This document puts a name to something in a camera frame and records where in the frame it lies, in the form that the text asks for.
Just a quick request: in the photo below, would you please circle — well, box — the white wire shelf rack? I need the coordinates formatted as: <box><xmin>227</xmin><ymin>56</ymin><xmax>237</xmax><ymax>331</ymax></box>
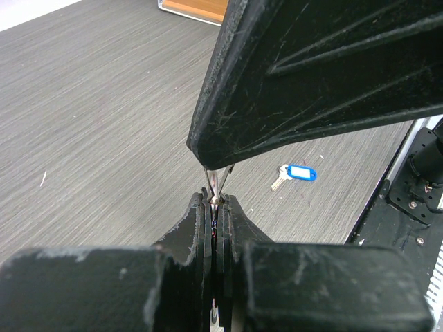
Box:
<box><xmin>157</xmin><ymin>0</ymin><xmax>228</xmax><ymax>26</ymax></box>

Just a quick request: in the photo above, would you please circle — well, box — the white slotted cable duct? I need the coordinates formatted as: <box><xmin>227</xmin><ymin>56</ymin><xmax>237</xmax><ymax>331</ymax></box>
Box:
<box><xmin>426</xmin><ymin>248</ymin><xmax>442</xmax><ymax>317</ymax></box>

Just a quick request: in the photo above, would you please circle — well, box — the loose key with blue tag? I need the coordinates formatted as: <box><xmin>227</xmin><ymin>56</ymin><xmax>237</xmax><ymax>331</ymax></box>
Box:
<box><xmin>271</xmin><ymin>164</ymin><xmax>317</xmax><ymax>191</ymax></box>

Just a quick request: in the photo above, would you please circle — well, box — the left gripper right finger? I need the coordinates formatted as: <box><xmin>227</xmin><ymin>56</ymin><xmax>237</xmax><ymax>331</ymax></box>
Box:
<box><xmin>216</xmin><ymin>195</ymin><xmax>434</xmax><ymax>331</ymax></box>

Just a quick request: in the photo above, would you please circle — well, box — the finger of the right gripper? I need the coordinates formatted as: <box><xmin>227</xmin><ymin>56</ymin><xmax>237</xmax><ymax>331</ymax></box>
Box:
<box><xmin>187</xmin><ymin>1</ymin><xmax>442</xmax><ymax>170</ymax></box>

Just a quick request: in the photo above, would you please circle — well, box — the large metal keyring with keys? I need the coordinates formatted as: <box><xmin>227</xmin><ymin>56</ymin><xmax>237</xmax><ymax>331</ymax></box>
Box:
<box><xmin>205</xmin><ymin>165</ymin><xmax>233</xmax><ymax>331</ymax></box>

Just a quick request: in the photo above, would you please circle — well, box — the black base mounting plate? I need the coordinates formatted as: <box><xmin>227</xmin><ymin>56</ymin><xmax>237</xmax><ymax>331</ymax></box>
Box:
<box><xmin>347</xmin><ymin>125</ymin><xmax>442</xmax><ymax>290</ymax></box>

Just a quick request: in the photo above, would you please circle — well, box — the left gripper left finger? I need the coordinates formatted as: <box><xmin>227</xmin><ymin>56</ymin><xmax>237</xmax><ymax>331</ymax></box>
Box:
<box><xmin>1</xmin><ymin>193</ymin><xmax>212</xmax><ymax>331</ymax></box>

